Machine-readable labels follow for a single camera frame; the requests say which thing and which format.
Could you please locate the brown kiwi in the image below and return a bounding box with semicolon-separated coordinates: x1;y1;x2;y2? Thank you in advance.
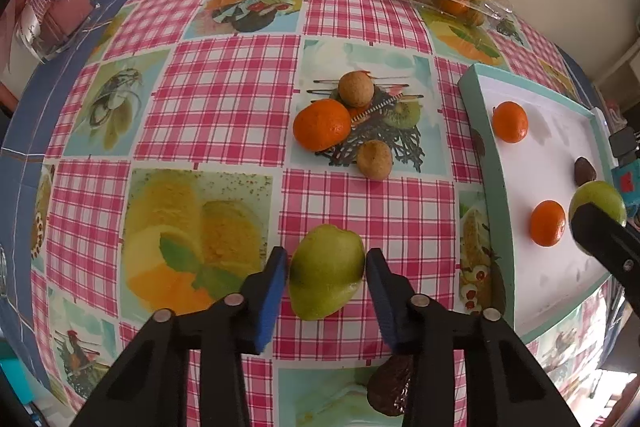
356;140;392;181

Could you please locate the white power strip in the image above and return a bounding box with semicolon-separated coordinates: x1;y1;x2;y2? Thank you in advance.
591;107;621;142

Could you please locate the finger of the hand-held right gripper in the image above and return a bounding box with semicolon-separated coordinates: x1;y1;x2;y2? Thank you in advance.
570;202;640;298

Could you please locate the brown longan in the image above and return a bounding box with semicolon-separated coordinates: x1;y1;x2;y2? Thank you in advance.
338;72;374;105

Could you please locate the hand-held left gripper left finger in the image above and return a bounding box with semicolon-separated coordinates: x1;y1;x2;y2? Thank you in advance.
70;247;288;427

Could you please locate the teal tin with red label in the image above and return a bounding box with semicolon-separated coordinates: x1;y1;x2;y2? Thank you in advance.
614;154;640;220

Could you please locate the orange tangerine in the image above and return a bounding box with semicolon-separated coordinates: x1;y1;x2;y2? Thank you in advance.
293;99;352;152
530;200;567;248
492;101;529;144

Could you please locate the square glass vase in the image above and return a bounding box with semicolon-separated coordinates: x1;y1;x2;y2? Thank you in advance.
17;0;101;64

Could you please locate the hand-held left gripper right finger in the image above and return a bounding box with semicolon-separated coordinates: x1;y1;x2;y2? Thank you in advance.
366;248;581;427

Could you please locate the black charger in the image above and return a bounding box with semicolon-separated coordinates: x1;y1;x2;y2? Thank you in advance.
610;129;636;158

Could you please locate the round dark wrinkled date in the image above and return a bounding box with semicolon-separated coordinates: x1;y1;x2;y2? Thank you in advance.
573;156;597;186

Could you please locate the teal plastic box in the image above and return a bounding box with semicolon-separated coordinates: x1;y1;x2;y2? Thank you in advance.
0;357;33;405

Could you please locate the large dark wrinkled date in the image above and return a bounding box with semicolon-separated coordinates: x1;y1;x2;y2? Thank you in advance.
368;354;416;418

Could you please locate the tangerine in clear container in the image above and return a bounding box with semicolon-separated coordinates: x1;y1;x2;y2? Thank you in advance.
436;0;471;16

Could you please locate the teal cardboard tray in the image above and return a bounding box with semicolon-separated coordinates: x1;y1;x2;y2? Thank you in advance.
458;63;613;343

